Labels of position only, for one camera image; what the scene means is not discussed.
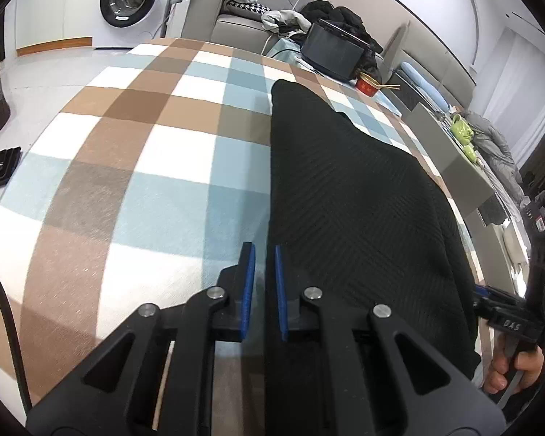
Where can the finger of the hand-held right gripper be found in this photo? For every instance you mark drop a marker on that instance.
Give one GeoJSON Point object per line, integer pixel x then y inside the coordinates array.
{"type": "Point", "coordinates": [499, 299]}

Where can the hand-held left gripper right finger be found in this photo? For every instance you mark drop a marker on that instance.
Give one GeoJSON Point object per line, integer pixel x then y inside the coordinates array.
{"type": "Point", "coordinates": [280, 290]}

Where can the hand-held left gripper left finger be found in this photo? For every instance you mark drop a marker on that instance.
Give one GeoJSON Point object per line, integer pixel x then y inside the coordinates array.
{"type": "Point", "coordinates": [250, 281]}

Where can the black knit garment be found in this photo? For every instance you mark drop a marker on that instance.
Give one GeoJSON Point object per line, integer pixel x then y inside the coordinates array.
{"type": "Point", "coordinates": [345, 190]}

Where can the person's right hand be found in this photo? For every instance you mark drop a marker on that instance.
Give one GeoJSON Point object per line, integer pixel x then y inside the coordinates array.
{"type": "Point", "coordinates": [529, 368]}

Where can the black rack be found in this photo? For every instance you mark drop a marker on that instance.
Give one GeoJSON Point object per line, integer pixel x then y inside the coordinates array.
{"type": "Point", "coordinates": [542, 204]}

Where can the grey table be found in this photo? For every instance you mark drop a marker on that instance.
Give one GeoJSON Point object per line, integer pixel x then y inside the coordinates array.
{"type": "Point", "coordinates": [454, 168]}

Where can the grey puffer jacket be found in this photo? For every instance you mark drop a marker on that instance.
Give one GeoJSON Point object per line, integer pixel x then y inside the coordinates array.
{"type": "Point", "coordinates": [495, 154]}

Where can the checkered blanket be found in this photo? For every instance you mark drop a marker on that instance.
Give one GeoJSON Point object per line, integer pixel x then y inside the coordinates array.
{"type": "Point", "coordinates": [141, 168]}

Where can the white curtain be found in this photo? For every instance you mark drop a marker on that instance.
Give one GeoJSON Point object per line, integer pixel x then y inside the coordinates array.
{"type": "Point", "coordinates": [522, 100]}

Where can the red bowl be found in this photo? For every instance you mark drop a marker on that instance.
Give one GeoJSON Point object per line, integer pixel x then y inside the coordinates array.
{"type": "Point", "coordinates": [367, 85]}

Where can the light blue pillow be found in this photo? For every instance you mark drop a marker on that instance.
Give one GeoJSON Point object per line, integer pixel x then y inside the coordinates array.
{"type": "Point", "coordinates": [424, 84]}

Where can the wooden chopsticks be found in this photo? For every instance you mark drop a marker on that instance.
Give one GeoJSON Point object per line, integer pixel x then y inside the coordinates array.
{"type": "Point", "coordinates": [388, 86]}

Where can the light blue cloth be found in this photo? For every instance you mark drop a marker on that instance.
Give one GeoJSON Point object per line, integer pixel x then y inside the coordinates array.
{"type": "Point", "coordinates": [286, 50]}

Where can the black box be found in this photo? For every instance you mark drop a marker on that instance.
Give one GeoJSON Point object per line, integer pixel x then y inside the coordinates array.
{"type": "Point", "coordinates": [331, 52]}

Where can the grey sofa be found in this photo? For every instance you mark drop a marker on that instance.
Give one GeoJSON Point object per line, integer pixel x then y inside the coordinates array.
{"type": "Point", "coordinates": [236, 32]}

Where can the light grey garment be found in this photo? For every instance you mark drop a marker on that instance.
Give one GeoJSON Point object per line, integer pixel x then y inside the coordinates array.
{"type": "Point", "coordinates": [286, 20]}

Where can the beige upright board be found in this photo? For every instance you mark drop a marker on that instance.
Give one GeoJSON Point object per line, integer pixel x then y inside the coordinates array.
{"type": "Point", "coordinates": [396, 52]}

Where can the white washing machine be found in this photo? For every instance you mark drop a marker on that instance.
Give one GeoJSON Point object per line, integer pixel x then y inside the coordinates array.
{"type": "Point", "coordinates": [159, 32]}

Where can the houndstooth pillow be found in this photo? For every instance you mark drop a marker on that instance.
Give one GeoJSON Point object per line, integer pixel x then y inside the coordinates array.
{"type": "Point", "coordinates": [247, 9]}

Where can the black tray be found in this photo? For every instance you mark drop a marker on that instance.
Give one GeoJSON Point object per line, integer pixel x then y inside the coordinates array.
{"type": "Point", "coordinates": [0, 168]}

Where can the black jacket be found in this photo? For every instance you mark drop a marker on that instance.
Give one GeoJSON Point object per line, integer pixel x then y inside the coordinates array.
{"type": "Point", "coordinates": [345, 16]}

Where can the white cabinet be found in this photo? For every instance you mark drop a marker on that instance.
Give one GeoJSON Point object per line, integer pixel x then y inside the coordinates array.
{"type": "Point", "coordinates": [50, 9]}

